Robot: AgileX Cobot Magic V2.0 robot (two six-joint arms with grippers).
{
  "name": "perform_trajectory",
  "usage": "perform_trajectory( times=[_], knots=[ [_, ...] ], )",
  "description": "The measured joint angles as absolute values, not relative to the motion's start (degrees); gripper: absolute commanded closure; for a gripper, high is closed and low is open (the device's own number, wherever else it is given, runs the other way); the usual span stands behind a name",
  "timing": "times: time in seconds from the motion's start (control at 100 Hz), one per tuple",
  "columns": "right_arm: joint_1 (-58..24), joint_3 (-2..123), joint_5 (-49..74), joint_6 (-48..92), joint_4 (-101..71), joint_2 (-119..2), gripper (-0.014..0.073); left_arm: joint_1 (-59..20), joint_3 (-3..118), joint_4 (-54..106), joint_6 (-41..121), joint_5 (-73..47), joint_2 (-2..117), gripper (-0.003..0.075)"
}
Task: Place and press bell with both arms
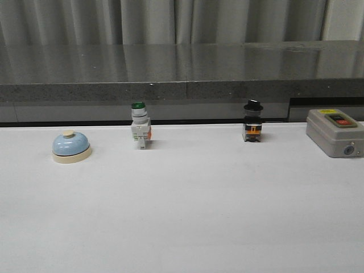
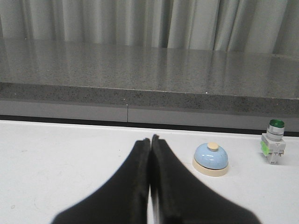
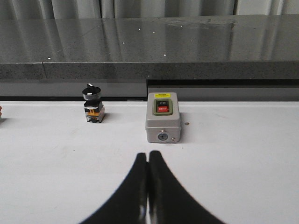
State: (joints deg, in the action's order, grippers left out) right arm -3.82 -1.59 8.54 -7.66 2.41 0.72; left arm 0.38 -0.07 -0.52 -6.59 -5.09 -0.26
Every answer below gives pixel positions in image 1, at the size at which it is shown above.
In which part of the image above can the dark grey stone counter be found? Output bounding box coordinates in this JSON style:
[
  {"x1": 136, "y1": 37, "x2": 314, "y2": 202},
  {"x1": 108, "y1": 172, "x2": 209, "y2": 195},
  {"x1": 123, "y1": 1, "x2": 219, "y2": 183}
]
[{"x1": 1, "y1": 41, "x2": 363, "y2": 126}]

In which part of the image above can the grey start stop switch box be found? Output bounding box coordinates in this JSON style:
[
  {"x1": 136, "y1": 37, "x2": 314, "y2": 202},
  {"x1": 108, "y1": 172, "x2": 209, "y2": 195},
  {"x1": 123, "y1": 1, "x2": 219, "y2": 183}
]
[{"x1": 306, "y1": 109, "x2": 363, "y2": 158}]

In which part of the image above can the green white push button switch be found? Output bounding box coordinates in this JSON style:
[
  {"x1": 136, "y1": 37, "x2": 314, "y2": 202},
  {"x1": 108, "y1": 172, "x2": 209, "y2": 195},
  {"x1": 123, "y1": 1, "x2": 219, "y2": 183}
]
[{"x1": 131, "y1": 101, "x2": 151, "y2": 149}]

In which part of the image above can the black selector knob switch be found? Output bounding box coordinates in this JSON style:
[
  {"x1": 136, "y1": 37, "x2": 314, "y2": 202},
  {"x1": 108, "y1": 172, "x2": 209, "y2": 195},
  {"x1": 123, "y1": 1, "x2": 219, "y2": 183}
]
[{"x1": 242, "y1": 100, "x2": 263, "y2": 142}]

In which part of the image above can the blue desk call bell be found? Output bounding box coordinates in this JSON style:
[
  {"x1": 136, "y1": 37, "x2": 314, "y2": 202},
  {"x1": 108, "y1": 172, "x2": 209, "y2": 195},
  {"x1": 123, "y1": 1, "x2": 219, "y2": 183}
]
[{"x1": 52, "y1": 130, "x2": 92, "y2": 164}]

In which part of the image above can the grey pleated curtain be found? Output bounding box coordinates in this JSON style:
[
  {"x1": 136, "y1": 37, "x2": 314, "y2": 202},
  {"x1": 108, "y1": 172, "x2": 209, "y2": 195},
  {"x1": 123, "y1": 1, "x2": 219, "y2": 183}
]
[{"x1": 1, "y1": 1, "x2": 363, "y2": 46}]

